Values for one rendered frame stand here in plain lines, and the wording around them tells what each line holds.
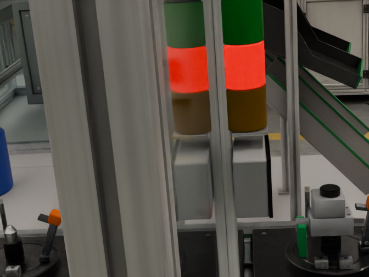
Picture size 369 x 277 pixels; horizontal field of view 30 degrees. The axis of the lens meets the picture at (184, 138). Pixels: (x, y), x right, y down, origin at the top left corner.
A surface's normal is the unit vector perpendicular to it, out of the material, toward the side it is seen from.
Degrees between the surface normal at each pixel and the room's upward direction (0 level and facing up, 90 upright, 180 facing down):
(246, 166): 90
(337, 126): 90
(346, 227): 90
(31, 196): 0
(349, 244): 0
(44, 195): 0
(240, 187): 90
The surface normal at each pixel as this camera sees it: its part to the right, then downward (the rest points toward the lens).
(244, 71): 0.02, 0.33
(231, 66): -0.54, 0.32
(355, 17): -0.19, 0.33
